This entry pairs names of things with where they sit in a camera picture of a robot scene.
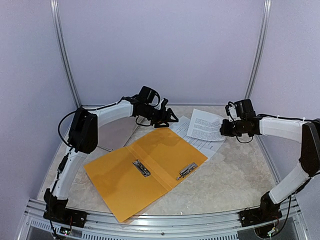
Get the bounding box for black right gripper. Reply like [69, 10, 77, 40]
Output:
[220, 119, 246, 137]

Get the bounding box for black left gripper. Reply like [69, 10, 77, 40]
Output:
[140, 104, 180, 129]

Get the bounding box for pink file folder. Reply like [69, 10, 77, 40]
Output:
[98, 117, 138, 151]

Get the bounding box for orange folder edge clip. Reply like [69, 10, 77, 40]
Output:
[176, 162, 198, 181]

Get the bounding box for orange book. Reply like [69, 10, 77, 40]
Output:
[84, 128, 207, 223]

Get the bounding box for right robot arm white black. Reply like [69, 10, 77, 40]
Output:
[219, 114, 320, 205]

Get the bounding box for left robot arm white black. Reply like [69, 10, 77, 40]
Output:
[43, 95, 179, 202]

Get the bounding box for sheet under right arm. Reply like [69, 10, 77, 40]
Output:
[186, 108, 225, 142]

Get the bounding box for orange folder centre clip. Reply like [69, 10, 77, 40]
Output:
[132, 159, 151, 178]

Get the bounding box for white printed sheet far left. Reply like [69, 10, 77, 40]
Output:
[169, 116, 225, 161]

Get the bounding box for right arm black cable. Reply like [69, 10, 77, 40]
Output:
[257, 113, 313, 123]

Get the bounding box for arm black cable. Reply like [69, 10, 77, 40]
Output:
[257, 113, 313, 123]
[57, 109, 78, 151]

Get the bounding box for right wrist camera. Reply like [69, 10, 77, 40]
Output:
[225, 99, 256, 120]

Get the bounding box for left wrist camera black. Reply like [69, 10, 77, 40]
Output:
[137, 86, 161, 107]

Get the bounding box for right aluminium frame post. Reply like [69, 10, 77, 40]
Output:
[244, 0, 272, 99]

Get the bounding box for aluminium frame post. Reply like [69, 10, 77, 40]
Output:
[244, 0, 272, 99]
[50, 0, 82, 108]

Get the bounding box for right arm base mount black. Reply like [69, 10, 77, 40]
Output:
[238, 191, 283, 227]

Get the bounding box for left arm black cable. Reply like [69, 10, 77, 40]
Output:
[57, 109, 78, 151]

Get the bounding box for front aluminium rail base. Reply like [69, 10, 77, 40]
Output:
[17, 197, 308, 240]

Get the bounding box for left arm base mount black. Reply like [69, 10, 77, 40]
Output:
[43, 188, 88, 228]

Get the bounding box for left aluminium frame post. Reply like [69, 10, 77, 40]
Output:
[50, 0, 82, 108]

